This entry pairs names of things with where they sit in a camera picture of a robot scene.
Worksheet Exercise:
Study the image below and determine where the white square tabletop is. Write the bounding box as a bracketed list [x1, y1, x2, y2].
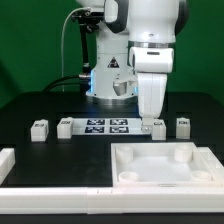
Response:
[111, 142, 224, 187]

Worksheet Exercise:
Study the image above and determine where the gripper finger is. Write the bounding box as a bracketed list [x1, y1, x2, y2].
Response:
[141, 117, 153, 134]

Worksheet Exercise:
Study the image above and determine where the white cable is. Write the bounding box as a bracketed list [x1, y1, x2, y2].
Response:
[60, 7, 92, 93]

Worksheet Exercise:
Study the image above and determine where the white U-shaped obstacle fence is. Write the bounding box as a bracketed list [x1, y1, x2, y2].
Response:
[0, 149, 224, 214]

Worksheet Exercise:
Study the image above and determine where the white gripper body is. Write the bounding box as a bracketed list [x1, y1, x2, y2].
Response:
[137, 73, 167, 119]

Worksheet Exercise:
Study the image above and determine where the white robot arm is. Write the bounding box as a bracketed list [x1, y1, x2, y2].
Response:
[76, 0, 189, 133]

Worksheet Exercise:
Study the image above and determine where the black cable bundle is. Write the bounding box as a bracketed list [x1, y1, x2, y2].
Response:
[42, 75, 92, 94]

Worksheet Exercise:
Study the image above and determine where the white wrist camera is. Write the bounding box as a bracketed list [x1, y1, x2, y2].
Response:
[129, 47, 174, 73]

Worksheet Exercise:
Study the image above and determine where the black camera on stand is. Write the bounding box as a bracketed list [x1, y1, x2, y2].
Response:
[71, 9, 103, 74]

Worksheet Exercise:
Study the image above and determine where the white marker base plate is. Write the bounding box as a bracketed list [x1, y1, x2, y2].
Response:
[73, 118, 144, 135]

